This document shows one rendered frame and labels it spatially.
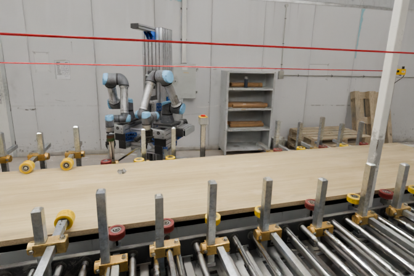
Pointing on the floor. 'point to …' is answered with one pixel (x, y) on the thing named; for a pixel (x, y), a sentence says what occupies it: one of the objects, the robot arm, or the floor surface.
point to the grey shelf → (244, 93)
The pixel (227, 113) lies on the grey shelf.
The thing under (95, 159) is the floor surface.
